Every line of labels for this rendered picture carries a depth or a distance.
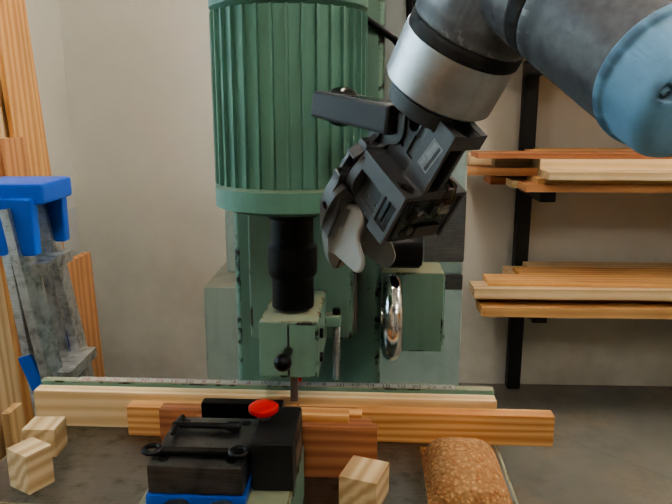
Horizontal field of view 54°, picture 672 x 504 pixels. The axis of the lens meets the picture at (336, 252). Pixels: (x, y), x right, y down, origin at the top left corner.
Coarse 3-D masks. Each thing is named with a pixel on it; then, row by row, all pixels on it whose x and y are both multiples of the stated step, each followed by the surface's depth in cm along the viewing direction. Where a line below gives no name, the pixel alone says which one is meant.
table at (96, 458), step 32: (64, 448) 81; (96, 448) 81; (128, 448) 81; (384, 448) 81; (416, 448) 81; (0, 480) 74; (64, 480) 74; (96, 480) 74; (128, 480) 74; (320, 480) 74; (416, 480) 74
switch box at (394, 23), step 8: (392, 0) 98; (400, 0) 98; (392, 8) 98; (400, 8) 98; (392, 16) 98; (400, 16) 98; (392, 24) 98; (400, 24) 98; (392, 32) 99; (400, 32) 98; (392, 48) 99; (384, 56) 99; (384, 64) 100; (384, 72) 100; (384, 80) 100; (384, 88) 100; (384, 96) 101
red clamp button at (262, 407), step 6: (258, 402) 65; (264, 402) 65; (270, 402) 65; (252, 408) 64; (258, 408) 64; (264, 408) 64; (270, 408) 64; (276, 408) 64; (252, 414) 64; (258, 414) 63; (264, 414) 63; (270, 414) 64
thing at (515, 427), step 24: (144, 408) 83; (360, 408) 83; (384, 408) 83; (408, 408) 83; (432, 408) 83; (456, 408) 83; (480, 408) 83; (144, 432) 84; (384, 432) 82; (408, 432) 82; (432, 432) 82; (456, 432) 82; (480, 432) 81; (504, 432) 81; (528, 432) 81; (552, 432) 81
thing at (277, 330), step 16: (320, 304) 82; (272, 320) 76; (288, 320) 76; (304, 320) 76; (320, 320) 78; (272, 336) 76; (288, 336) 76; (304, 336) 76; (320, 336) 77; (272, 352) 76; (304, 352) 76; (320, 352) 79; (272, 368) 77; (304, 368) 77
